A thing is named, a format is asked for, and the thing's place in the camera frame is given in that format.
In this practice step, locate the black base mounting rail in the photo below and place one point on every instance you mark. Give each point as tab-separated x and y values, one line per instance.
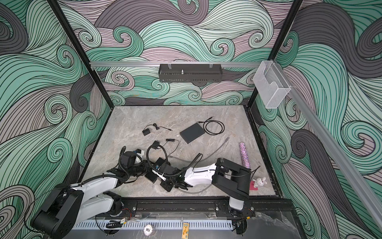
218	206

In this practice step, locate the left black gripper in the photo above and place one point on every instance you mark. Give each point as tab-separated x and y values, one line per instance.
145	170

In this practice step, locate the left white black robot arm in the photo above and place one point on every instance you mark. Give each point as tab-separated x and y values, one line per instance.
67	205

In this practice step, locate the round white sticker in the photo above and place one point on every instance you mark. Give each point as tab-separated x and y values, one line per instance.
148	230

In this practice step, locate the black network switch box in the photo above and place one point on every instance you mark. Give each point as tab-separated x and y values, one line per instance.
157	165

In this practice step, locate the white slotted cable duct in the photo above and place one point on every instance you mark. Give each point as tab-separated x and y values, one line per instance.
159	225

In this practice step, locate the black perforated wall tray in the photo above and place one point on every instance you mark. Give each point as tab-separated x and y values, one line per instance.
190	73

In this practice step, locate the yellow label tag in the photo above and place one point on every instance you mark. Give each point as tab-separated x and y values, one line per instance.
185	230

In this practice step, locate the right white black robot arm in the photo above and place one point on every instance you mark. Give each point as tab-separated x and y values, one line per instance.
231	178

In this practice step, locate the glitter purple microphone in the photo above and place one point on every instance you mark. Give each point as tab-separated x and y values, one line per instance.
244	155

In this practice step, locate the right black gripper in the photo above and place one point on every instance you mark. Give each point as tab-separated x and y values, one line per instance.
166	187

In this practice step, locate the pink toy with bunny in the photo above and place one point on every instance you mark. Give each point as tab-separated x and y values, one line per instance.
255	184

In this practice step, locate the dark grey box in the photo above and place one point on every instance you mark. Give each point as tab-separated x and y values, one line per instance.
192	132

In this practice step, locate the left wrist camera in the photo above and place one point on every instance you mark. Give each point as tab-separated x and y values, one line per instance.
138	155

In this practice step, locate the clear acrylic wall holder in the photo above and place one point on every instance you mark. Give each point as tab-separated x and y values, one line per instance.
271	83

